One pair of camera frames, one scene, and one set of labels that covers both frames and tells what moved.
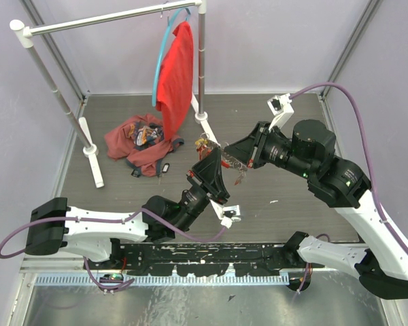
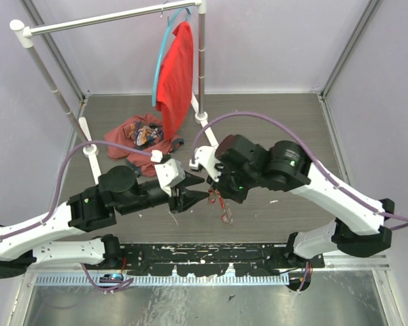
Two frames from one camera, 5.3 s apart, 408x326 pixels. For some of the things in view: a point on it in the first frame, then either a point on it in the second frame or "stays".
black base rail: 253,259 stays
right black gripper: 242,149 → 237,196
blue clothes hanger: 155,83 stays
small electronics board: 113,278 stays
